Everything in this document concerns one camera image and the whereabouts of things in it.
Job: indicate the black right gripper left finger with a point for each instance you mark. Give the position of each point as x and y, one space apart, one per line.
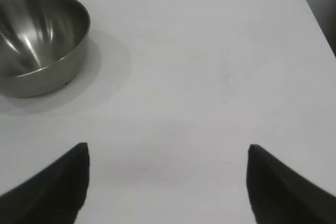
52 192

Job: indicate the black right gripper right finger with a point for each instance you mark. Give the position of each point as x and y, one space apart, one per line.
283 195

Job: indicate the stainless steel mixing bowl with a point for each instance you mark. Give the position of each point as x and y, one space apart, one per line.
39 51

